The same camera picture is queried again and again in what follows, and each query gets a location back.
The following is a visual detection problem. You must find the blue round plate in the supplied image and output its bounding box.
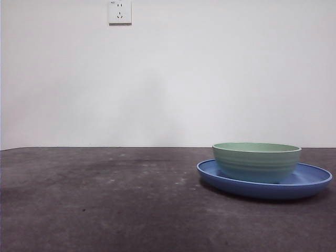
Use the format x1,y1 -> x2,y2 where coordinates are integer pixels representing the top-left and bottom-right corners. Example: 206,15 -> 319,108
196,159 -> 333,199

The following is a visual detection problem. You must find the white wall socket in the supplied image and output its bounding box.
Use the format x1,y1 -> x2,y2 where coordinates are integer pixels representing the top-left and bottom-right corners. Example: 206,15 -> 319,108
109,0 -> 132,26

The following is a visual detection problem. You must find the green ribbed bowl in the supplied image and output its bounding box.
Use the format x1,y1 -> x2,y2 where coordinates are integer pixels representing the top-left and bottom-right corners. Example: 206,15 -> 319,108
212,142 -> 302,184

